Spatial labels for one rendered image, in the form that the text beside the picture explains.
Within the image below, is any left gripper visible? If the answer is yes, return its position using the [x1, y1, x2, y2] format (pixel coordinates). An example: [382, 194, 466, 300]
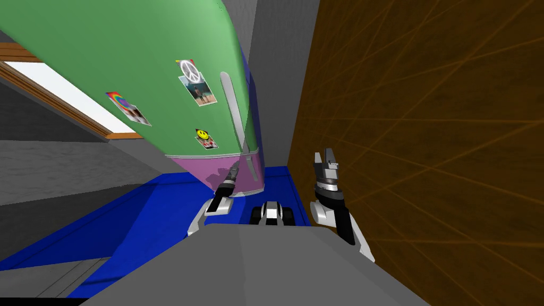
[224, 161, 241, 185]

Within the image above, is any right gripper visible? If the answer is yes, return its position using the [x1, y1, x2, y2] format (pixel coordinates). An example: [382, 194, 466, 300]
[314, 147, 341, 185]

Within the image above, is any pink fridge door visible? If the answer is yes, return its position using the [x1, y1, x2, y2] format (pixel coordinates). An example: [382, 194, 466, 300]
[165, 148, 266, 199]

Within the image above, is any beach photo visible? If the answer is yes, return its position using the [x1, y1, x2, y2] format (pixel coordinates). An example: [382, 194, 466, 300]
[178, 72, 218, 107]

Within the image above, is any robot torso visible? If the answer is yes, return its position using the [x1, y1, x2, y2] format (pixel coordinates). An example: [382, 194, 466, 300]
[80, 201, 430, 306]

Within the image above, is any blue fridge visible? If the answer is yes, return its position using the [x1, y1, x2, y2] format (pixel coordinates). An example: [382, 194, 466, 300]
[0, 0, 267, 199]

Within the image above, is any white peace sign magnet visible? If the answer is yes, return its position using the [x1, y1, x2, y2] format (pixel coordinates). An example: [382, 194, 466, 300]
[175, 59, 199, 85]

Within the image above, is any rainbow picture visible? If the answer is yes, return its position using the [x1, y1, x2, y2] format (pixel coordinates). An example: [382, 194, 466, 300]
[105, 91, 153, 128]

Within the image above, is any green fridge door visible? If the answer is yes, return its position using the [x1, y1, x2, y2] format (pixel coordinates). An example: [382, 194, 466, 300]
[0, 0, 260, 159]

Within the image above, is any wooden framed window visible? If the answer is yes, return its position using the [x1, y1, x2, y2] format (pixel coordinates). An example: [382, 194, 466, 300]
[0, 41, 144, 141]

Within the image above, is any short grey fridge handle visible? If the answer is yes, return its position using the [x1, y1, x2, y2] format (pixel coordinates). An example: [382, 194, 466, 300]
[244, 152, 260, 182]

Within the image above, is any long grey fridge handle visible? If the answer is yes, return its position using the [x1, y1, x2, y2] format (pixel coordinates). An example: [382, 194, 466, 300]
[219, 71, 251, 155]

